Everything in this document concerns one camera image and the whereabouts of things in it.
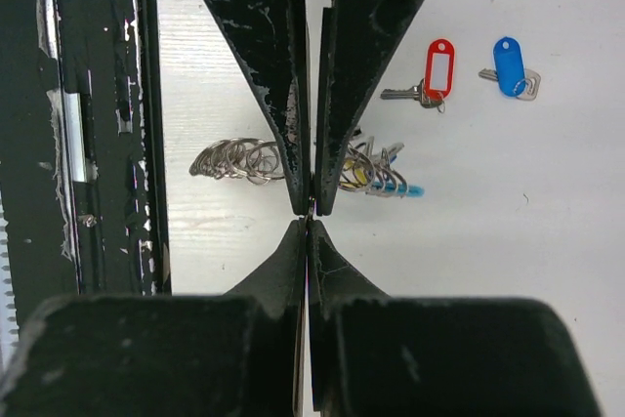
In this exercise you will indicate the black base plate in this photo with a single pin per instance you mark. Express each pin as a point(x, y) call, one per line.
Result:
point(82, 160)

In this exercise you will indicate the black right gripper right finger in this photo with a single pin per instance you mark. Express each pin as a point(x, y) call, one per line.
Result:
point(378, 355)

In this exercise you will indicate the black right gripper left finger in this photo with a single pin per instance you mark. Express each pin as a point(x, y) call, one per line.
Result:
point(235, 354)

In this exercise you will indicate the key with red tag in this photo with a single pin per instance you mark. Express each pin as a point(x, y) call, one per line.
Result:
point(436, 85)

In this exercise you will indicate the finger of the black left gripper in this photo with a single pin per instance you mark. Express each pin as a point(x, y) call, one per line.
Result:
point(358, 40)
point(269, 41)

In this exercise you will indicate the key with blue tag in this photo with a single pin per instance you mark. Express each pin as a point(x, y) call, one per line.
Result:
point(512, 77)

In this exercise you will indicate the white slotted cable duct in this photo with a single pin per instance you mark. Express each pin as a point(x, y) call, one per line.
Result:
point(9, 325)

